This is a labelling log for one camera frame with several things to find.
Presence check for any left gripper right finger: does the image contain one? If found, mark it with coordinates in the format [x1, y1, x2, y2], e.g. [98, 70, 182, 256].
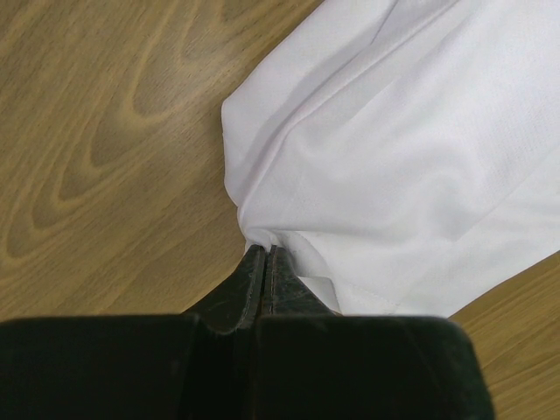
[253, 247, 495, 419]

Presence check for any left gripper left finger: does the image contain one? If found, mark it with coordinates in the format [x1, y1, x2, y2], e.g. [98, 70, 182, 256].
[1, 246, 266, 419]

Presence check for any white t shirt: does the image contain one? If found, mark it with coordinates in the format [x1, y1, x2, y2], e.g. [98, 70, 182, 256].
[221, 1, 559, 317]

